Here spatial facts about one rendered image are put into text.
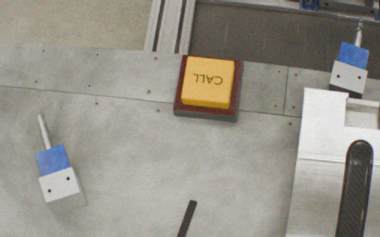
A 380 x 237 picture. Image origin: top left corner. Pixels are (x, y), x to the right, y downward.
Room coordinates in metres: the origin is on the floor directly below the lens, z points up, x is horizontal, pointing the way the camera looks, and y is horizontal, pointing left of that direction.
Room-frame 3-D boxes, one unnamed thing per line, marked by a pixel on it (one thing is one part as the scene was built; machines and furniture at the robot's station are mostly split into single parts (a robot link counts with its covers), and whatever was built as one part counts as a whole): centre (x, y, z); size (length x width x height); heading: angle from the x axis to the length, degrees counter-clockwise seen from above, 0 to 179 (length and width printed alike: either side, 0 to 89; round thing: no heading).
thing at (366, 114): (0.42, -0.22, 0.87); 0.05 x 0.05 x 0.04; 73
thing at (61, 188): (0.46, 0.18, 0.83); 0.13 x 0.05 x 0.05; 10
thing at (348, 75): (0.53, -0.24, 0.83); 0.13 x 0.05 x 0.05; 153
